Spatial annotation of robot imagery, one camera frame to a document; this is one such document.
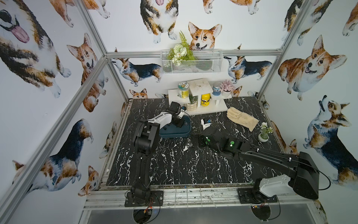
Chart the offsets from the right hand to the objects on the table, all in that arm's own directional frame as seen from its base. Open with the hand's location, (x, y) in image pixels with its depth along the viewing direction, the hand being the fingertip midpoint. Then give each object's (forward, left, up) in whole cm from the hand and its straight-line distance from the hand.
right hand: (200, 130), depth 78 cm
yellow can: (+35, -6, -12) cm, 37 cm away
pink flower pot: (+30, -19, +5) cm, 36 cm away
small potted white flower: (+5, -43, -16) cm, 46 cm away
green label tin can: (+30, +10, +3) cm, 32 cm away
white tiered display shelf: (+35, -2, -12) cm, 37 cm away
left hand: (+20, +14, -17) cm, 30 cm away
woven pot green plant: (+29, +4, -12) cm, 32 cm away
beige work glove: (+22, -34, -20) cm, 46 cm away
